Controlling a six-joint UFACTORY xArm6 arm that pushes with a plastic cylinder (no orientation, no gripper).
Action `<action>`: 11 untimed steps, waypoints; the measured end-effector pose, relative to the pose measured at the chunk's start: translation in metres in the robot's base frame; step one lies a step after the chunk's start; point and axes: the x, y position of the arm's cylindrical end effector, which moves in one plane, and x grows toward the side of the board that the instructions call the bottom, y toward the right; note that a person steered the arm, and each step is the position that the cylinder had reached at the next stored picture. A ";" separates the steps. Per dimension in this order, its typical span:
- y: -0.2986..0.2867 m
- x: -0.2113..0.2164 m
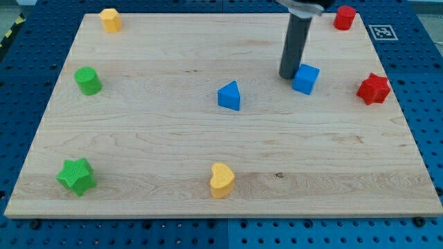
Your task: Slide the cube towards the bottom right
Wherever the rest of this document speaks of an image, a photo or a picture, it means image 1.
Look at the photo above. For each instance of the blue cube block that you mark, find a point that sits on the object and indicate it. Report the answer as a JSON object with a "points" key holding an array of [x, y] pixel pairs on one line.
{"points": [[305, 78]]}

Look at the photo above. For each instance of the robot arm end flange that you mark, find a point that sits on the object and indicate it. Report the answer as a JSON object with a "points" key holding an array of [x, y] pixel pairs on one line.
{"points": [[306, 8]]}

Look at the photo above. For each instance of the blue triangular prism block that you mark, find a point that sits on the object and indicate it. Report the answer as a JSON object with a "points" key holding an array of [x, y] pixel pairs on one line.
{"points": [[229, 96]]}

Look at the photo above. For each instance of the wooden board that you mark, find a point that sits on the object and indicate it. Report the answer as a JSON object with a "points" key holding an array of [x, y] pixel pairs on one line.
{"points": [[154, 130]]}

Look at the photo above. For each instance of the yellow heart block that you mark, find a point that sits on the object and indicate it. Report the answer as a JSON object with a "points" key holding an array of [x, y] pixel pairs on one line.
{"points": [[222, 180]]}

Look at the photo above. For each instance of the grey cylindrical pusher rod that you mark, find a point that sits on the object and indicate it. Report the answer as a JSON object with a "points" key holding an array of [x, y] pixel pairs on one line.
{"points": [[297, 31]]}

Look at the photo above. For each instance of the green cylinder block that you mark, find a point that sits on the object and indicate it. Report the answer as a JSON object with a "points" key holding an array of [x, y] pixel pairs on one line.
{"points": [[88, 80]]}

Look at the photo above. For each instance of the green star block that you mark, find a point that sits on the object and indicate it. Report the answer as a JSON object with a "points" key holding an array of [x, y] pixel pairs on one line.
{"points": [[77, 175]]}

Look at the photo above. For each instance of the yellow hexagon block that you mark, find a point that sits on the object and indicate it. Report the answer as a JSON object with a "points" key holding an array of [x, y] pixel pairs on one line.
{"points": [[111, 20]]}

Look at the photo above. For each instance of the red star block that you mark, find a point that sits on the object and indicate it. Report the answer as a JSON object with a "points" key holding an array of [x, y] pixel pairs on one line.
{"points": [[374, 89]]}

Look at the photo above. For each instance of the red cylinder block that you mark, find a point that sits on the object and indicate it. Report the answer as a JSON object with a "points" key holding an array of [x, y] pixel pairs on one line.
{"points": [[344, 18]]}

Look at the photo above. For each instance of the white fiducial marker tag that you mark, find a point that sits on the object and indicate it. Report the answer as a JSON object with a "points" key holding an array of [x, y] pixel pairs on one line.
{"points": [[383, 32]]}

